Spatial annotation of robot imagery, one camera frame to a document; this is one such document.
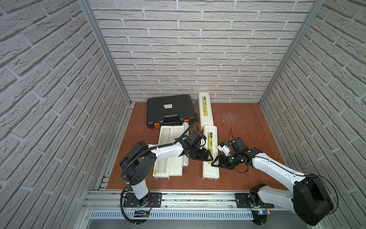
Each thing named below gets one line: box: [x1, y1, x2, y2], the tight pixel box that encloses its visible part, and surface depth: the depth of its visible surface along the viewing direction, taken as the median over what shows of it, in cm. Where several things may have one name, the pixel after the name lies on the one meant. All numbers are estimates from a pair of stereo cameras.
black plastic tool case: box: [146, 93, 199, 129], surface depth 108 cm
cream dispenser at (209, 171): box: [202, 124, 220, 181], surface depth 85 cm
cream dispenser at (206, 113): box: [198, 92, 214, 131], surface depth 105 cm
